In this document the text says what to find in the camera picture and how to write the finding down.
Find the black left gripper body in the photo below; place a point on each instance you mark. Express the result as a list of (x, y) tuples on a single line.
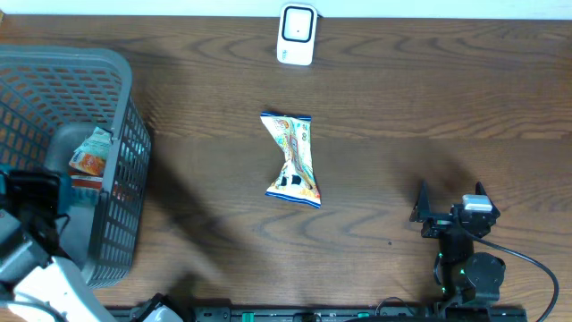
[(27, 194)]

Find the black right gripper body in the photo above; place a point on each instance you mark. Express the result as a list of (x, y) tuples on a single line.
[(437, 224)]

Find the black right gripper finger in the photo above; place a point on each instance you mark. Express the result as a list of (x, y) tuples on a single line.
[(421, 211), (479, 189)]

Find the teal blister pack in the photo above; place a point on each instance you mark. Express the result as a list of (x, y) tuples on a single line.
[(69, 196)]

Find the green orange snack packet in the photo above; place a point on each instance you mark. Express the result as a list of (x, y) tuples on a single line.
[(91, 155)]

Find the cream yellow snack bag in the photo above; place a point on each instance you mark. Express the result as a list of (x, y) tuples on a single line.
[(296, 181)]

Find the red snack packet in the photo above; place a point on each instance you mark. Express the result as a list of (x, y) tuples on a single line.
[(86, 181)]

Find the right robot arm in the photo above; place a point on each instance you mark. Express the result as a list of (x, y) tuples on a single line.
[(469, 278)]

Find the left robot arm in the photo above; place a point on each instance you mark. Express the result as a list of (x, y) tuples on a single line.
[(39, 282)]

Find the white barcode scanner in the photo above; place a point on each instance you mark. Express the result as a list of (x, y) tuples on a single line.
[(296, 34)]

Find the grey plastic shopping basket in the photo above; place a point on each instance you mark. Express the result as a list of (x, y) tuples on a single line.
[(52, 99)]

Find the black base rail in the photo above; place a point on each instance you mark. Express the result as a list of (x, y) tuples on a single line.
[(388, 312)]

